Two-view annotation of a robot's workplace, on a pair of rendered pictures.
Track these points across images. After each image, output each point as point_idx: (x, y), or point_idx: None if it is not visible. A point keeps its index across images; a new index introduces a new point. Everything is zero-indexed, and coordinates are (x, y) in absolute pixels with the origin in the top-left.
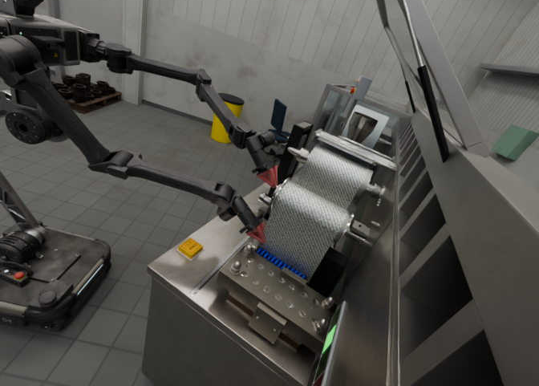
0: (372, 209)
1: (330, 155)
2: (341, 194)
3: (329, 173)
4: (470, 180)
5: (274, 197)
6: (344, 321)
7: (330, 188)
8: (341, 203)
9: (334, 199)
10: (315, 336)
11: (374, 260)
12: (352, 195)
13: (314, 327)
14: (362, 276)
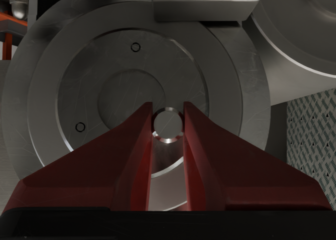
0: (286, 137)
1: None
2: (302, 149)
3: None
4: None
5: (4, 140)
6: None
7: (324, 156)
8: (296, 120)
9: (308, 121)
10: None
11: (4, 193)
12: (289, 163)
13: None
14: (5, 156)
